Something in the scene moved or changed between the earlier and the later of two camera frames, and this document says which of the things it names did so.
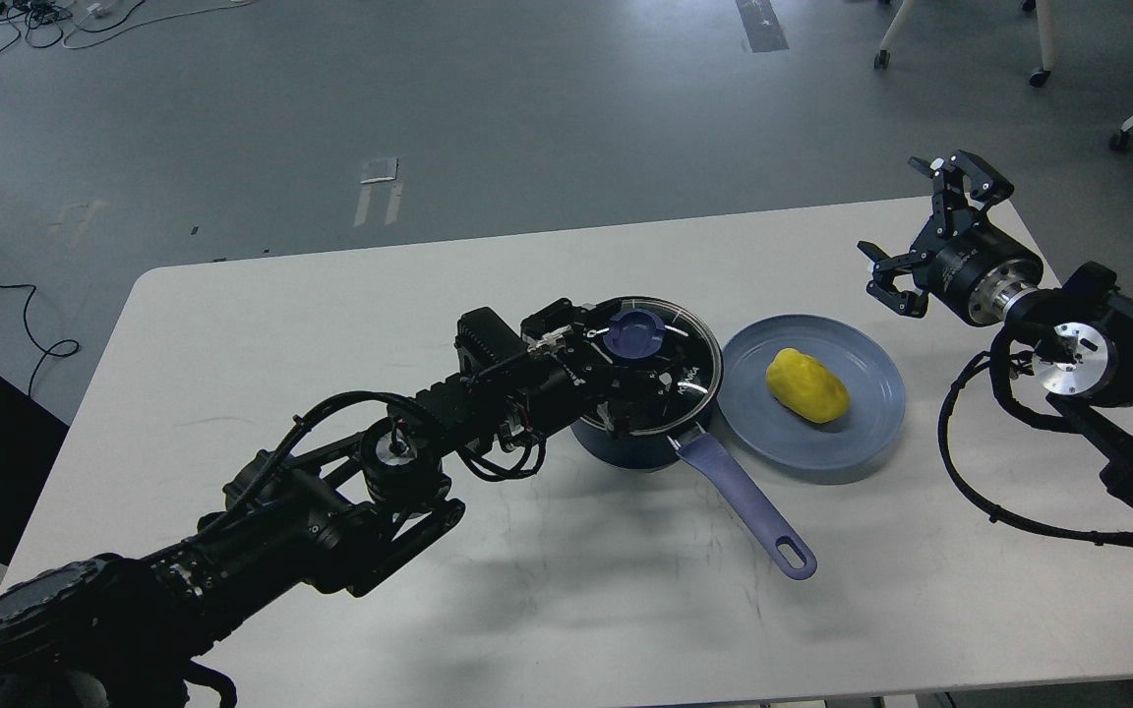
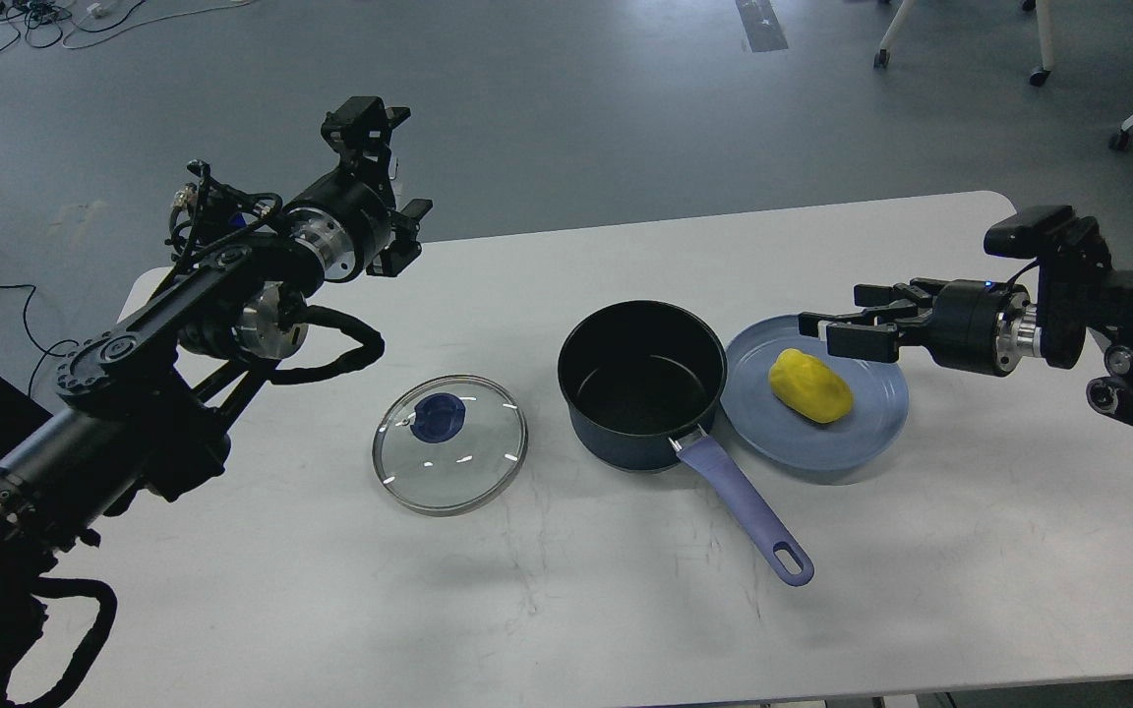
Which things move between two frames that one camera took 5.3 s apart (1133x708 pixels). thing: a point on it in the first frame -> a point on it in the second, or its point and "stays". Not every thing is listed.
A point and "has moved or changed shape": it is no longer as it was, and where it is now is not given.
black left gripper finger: x=644 y=400 -> x=405 y=244
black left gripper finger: x=676 y=334 -> x=359 y=131
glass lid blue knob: x=634 y=332 has moved or changed shape
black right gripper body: x=975 y=267 -> x=983 y=326
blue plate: x=763 y=427 stays
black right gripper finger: x=912 y=304 -> x=871 y=341
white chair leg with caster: x=1045 y=11 stays
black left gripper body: x=560 y=360 -> x=346 y=222
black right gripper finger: x=963 y=188 -> x=919 y=292
